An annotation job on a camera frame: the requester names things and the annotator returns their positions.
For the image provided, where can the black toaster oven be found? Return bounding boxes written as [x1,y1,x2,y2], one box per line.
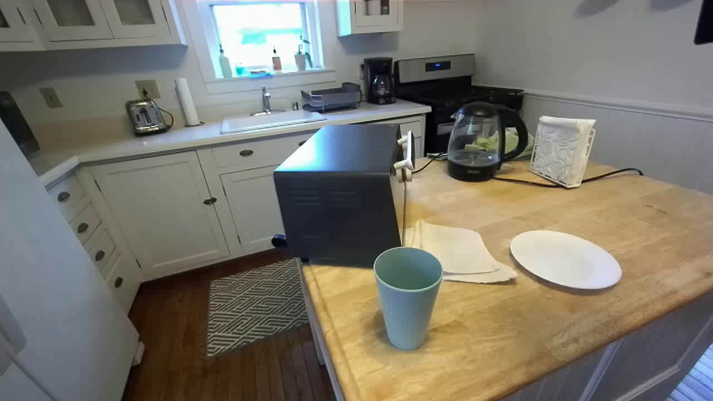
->
[274,124,415,268]

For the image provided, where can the white perforated napkin holder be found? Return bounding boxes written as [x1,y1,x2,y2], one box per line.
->
[531,116,595,188]

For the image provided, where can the white kitchen sink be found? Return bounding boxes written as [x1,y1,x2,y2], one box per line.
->
[220,111,326,134]

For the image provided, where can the white soap bottle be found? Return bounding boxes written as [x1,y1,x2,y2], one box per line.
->
[218,44,232,78]

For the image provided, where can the silver two-slot toaster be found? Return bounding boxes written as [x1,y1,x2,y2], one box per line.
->
[126,100,174,136]

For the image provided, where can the kitchen window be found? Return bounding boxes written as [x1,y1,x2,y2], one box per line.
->
[188,0,334,88]

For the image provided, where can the black glass electric kettle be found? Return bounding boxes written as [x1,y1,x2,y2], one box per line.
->
[446,103,528,181]

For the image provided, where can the grey chevron floor mat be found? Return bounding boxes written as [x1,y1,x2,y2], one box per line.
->
[208,258,307,356]

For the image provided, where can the grey dish drying rack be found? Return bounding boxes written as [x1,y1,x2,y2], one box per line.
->
[301,82,362,114]

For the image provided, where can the white refrigerator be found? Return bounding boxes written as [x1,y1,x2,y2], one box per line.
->
[0,124,139,401]

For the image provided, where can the white upper wall cabinet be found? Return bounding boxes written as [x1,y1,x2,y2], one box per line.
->
[0,0,185,54]

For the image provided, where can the white base kitchen cabinets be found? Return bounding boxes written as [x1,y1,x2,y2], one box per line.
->
[44,111,430,313]

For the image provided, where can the light green plastic cup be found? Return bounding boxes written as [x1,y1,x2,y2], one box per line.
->
[373,248,444,350]

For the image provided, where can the black drip coffee maker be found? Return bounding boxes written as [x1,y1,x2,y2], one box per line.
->
[364,57,394,104]

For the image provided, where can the white round plate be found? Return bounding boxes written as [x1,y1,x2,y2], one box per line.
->
[510,230,623,290]

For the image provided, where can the white corner wall cabinet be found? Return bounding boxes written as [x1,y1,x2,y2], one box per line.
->
[336,0,403,35]

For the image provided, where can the white paper towel roll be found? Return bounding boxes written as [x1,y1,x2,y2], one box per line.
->
[176,78,203,126]

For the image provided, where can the black stainless kitchen stove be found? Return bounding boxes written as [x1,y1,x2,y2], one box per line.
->
[394,54,525,151]

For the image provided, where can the beige folded cloth napkin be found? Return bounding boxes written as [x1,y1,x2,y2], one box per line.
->
[405,221,518,285]

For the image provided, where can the chrome sink faucet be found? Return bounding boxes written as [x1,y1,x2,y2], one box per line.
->
[249,86,281,116]

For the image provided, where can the black kettle power cord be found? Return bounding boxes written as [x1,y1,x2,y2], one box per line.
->
[410,153,647,188]

